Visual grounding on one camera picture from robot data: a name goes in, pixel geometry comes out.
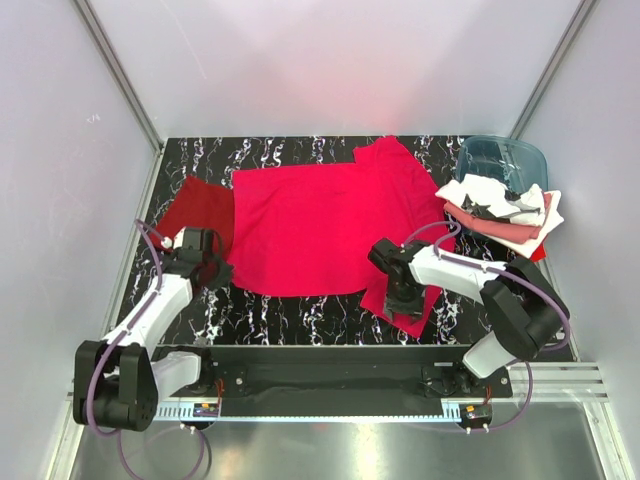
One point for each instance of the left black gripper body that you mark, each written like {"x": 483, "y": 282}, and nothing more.
{"x": 218, "y": 273}

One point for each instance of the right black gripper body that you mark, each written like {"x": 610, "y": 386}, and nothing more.
{"x": 400, "y": 301}

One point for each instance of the bright pink-red t-shirt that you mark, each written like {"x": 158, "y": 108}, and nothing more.
{"x": 307, "y": 230}

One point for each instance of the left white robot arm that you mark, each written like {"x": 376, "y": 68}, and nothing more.
{"x": 117, "y": 383}

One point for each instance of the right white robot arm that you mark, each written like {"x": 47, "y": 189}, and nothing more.
{"x": 524, "y": 310}

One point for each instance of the folded dark red t-shirt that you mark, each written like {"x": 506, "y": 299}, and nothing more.
{"x": 199, "y": 204}

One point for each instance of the dusty pink folded t-shirt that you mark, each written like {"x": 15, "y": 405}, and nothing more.
{"x": 515, "y": 233}

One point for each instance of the white black printed t-shirt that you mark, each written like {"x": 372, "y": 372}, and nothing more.
{"x": 489, "y": 199}

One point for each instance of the red t-shirt under pile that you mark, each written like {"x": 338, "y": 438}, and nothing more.
{"x": 538, "y": 254}

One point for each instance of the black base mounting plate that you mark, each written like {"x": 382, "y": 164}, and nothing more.
{"x": 363, "y": 375}

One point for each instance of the white folded t-shirt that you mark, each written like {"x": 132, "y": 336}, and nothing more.
{"x": 553, "y": 220}

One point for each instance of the blue transparent plastic bin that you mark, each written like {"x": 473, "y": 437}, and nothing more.
{"x": 516, "y": 164}

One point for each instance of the left aluminium frame post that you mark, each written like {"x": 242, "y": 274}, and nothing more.
{"x": 107, "y": 52}

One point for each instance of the aluminium frame post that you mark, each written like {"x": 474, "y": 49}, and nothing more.
{"x": 107, "y": 52}
{"x": 571, "y": 33}

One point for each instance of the white slotted cable duct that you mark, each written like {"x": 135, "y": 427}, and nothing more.
{"x": 306, "y": 411}

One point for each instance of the right aluminium frame post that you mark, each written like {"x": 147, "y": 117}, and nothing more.
{"x": 571, "y": 33}

